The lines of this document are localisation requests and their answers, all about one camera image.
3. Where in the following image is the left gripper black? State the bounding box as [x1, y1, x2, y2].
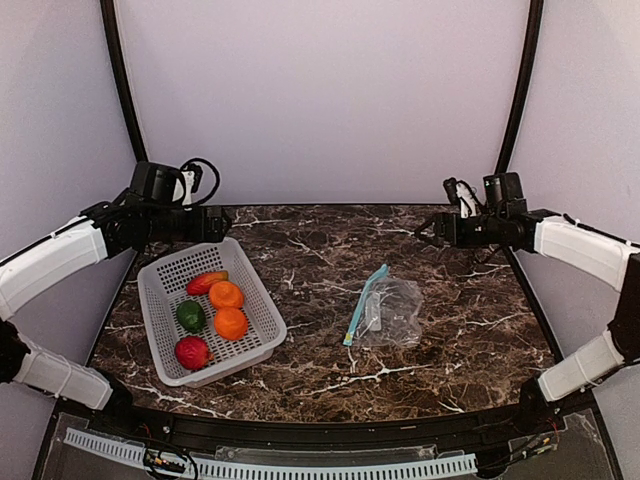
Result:
[145, 204, 232, 243]

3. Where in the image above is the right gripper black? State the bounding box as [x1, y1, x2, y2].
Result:
[415, 211, 506, 248]

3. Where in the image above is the orange fake fruit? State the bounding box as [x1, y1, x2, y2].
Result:
[214, 307, 249, 341]
[208, 281, 244, 309]

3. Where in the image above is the clear zip top bag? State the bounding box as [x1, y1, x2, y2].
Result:
[342, 264, 424, 348]

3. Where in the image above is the green fake vegetable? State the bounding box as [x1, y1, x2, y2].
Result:
[176, 300, 207, 333]

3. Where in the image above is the red fake apple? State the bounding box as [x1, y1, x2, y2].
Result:
[174, 336, 214, 371]

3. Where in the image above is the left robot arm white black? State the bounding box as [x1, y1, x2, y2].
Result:
[1, 158, 231, 436]

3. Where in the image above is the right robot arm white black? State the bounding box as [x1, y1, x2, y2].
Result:
[415, 172, 639, 434]

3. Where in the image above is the white perforated plastic basket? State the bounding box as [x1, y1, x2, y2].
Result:
[137, 237, 287, 388]

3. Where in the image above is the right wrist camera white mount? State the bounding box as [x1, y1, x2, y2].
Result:
[443, 177, 484, 218]

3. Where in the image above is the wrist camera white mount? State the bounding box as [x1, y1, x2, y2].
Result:
[443, 177, 484, 218]
[180, 158, 221, 208]

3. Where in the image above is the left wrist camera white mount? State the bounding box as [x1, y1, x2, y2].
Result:
[180, 158, 221, 208]

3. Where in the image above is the left black frame post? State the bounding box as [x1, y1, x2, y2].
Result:
[99, 0, 148, 163]

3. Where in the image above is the black frame post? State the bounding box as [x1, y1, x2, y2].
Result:
[493, 0, 544, 174]
[99, 0, 148, 163]

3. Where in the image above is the right black frame post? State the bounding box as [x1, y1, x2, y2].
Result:
[493, 0, 544, 174]

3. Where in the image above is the black front rail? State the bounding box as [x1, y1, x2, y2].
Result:
[47, 394, 594, 452]

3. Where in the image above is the white slotted cable duct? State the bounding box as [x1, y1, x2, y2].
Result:
[64, 428, 478, 479]

